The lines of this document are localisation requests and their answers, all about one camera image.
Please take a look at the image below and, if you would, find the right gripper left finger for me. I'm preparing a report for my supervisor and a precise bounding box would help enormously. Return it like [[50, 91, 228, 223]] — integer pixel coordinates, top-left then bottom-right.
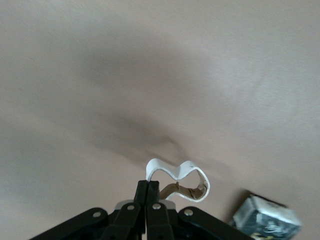
[[29, 180, 150, 240]]

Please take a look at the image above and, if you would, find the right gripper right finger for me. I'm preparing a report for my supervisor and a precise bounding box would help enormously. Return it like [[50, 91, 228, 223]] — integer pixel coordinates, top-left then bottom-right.
[[145, 180, 248, 240]]

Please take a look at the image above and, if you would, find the white paper ring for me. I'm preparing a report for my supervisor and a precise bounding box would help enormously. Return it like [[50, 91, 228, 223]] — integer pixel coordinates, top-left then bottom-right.
[[145, 157, 210, 203]]

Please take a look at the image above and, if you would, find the dark snack packet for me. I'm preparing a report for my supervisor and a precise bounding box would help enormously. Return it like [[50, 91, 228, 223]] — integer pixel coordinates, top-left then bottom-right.
[[228, 193, 305, 240]]

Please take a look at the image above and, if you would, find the brown paper table cover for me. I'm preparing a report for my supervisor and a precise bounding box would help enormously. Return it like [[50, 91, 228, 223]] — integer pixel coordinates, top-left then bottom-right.
[[0, 0, 320, 240]]

